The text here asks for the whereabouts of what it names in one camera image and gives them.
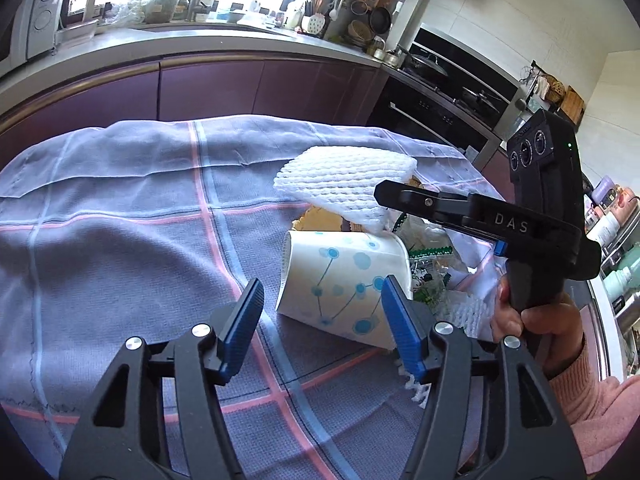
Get white bottle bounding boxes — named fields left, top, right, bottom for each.
left=586, top=210, right=625, bottom=247

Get purple bottle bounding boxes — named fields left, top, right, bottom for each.
left=592, top=176, right=622, bottom=212

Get plastic bag of greens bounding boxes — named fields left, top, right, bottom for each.
left=107, top=0, right=182, bottom=26

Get green bottle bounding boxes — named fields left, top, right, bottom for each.
left=602, top=255, right=640, bottom=307

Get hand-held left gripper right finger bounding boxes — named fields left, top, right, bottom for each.
left=381, top=275, right=586, bottom=480

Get clear plastic packaging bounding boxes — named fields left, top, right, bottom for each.
left=395, top=210, right=481, bottom=306

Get hanging black frying pan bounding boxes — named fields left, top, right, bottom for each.
left=369, top=7, right=393, bottom=34

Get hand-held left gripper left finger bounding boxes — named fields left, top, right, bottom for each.
left=59, top=278, right=266, bottom=480

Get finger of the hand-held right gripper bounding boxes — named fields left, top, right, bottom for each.
left=374, top=180, right=472, bottom=232

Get white microwave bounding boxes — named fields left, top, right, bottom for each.
left=9, top=0, right=72, bottom=61

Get wooden cutting board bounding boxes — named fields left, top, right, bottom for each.
left=559, top=85, right=587, bottom=127

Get purple plaid tablecloth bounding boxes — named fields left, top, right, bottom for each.
left=0, top=115, right=506, bottom=480

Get person's right hand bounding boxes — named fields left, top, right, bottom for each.
left=491, top=282, right=586, bottom=381

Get white dish tray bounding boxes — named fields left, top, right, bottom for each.
left=54, top=19, right=102, bottom=47

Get paper cup with blue dots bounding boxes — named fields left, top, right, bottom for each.
left=275, top=230, right=416, bottom=351

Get woven basket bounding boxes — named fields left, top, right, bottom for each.
left=348, top=20, right=374, bottom=46

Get dark pan on stove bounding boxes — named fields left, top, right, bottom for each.
left=460, top=87, right=502, bottom=112

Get orange peel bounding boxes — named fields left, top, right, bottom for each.
left=292, top=205, right=347, bottom=233

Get purple kitchen cabinets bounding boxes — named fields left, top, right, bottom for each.
left=0, top=57, right=382, bottom=161

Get small white foam net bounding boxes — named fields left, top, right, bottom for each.
left=397, top=292, right=500, bottom=406

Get large white foam net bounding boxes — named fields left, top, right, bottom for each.
left=274, top=146, right=418, bottom=233

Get black built-in oven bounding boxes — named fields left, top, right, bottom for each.
left=367, top=77, right=501, bottom=158

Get person's right forearm pink sleeve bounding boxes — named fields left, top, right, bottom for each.
left=547, top=330, right=640, bottom=477

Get black wok with lid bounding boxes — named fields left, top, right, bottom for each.
left=404, top=52, right=449, bottom=79

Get grey kitchen counter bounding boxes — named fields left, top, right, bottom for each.
left=0, top=25, right=388, bottom=111

